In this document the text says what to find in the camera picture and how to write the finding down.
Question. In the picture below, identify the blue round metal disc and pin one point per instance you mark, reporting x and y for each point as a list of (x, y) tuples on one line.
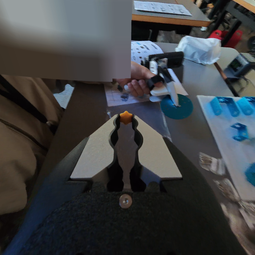
[(183, 111)]

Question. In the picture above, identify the clear plastic bag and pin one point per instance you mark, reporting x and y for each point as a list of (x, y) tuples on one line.
[(151, 123)]

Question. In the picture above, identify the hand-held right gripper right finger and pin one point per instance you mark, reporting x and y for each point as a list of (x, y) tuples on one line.
[(157, 155)]

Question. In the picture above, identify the blue U-shaped bracket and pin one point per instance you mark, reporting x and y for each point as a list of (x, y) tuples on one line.
[(216, 106), (247, 105), (231, 105)]

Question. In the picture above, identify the printed paper sheet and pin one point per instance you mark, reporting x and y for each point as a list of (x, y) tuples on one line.
[(161, 8)]

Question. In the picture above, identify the white crumpled plastic bag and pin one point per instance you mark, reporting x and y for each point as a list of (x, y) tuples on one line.
[(199, 49)]

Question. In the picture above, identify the grey device with green display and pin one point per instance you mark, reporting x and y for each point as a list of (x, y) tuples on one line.
[(238, 63)]

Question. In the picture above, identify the small bags of screws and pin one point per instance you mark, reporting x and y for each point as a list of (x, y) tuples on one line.
[(212, 164)]

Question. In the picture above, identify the grey desk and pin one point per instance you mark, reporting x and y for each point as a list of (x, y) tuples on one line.
[(199, 79)]

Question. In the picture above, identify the person's left hand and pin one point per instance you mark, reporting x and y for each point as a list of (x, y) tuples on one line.
[(139, 85)]

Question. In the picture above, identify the white foam tray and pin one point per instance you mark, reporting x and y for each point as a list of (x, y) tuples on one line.
[(215, 123)]

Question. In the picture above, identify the neighbouring desk with orange edge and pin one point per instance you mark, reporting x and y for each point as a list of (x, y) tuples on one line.
[(171, 19)]

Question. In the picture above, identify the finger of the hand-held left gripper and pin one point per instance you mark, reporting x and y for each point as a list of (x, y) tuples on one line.
[(173, 91)]

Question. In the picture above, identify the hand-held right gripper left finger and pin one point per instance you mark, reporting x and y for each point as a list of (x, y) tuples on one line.
[(93, 155)]

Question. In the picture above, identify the white instruction manual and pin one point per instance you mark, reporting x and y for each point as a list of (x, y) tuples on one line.
[(139, 49)]

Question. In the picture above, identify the red plastic object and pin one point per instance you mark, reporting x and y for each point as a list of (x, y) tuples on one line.
[(225, 35)]

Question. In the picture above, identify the blue servo bracket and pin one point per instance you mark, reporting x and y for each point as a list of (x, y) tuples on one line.
[(240, 132)]

